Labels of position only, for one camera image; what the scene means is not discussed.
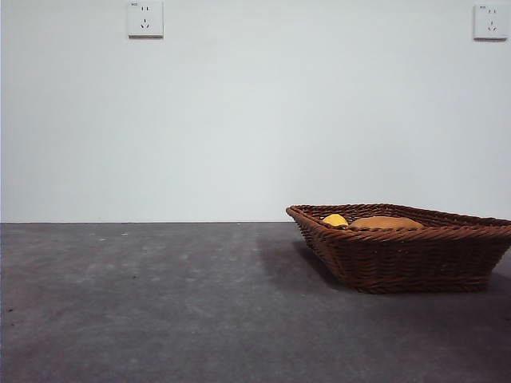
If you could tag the white wall power outlet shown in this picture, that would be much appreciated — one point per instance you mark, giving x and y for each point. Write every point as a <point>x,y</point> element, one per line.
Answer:
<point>145,19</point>
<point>493,22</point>

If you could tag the tan potato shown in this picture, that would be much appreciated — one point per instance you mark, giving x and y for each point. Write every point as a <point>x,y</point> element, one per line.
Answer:
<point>385,222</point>

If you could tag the brown woven wicker basket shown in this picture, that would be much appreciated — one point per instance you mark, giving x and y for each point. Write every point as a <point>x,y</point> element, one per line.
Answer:
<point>399,259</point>

